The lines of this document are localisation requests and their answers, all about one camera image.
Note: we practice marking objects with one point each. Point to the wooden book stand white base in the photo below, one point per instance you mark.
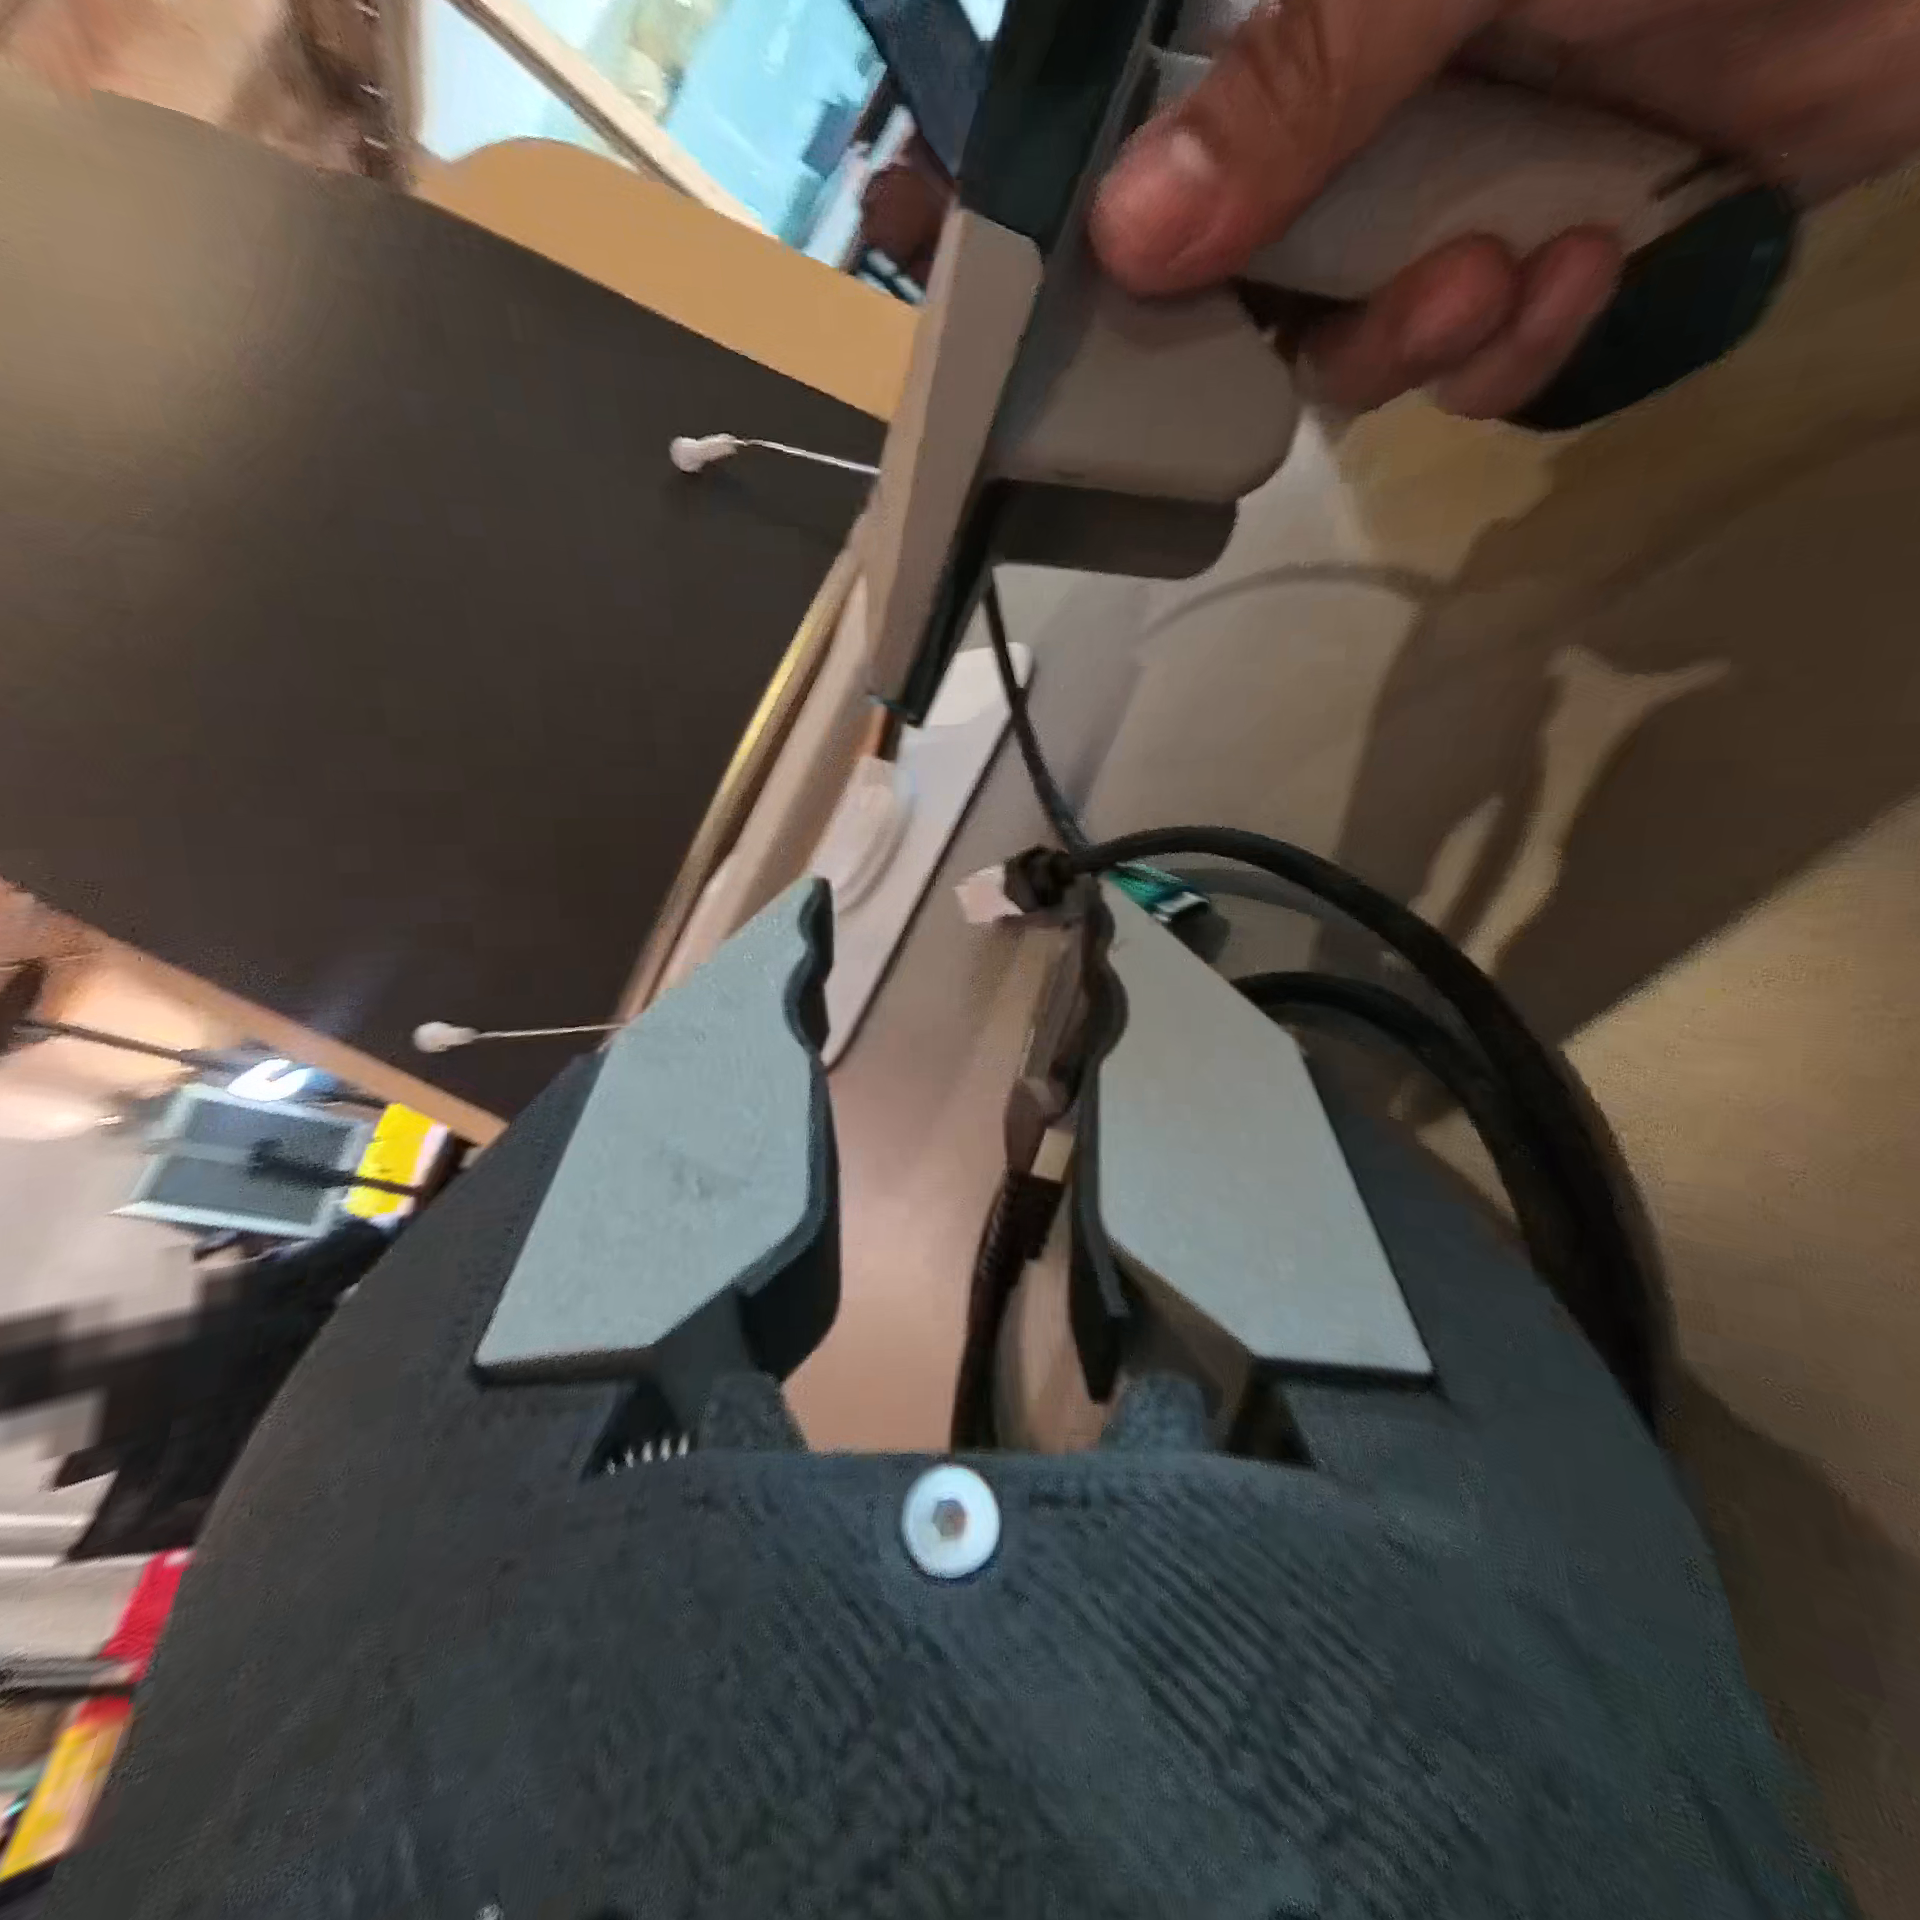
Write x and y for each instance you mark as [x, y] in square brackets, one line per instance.
[302, 524]

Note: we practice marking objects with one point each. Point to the person's right hand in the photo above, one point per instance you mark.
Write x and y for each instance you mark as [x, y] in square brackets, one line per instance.
[1649, 60]

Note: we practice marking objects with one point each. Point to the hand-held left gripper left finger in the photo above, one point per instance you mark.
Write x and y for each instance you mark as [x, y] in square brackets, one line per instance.
[673, 1172]

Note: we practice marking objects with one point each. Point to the grey framed panel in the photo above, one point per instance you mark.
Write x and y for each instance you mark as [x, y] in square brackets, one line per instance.
[240, 1154]

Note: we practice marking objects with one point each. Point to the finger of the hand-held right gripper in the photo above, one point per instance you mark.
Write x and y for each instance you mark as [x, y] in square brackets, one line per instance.
[1155, 405]
[946, 451]

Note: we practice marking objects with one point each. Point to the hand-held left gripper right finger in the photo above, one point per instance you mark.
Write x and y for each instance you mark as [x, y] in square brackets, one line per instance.
[1245, 1200]

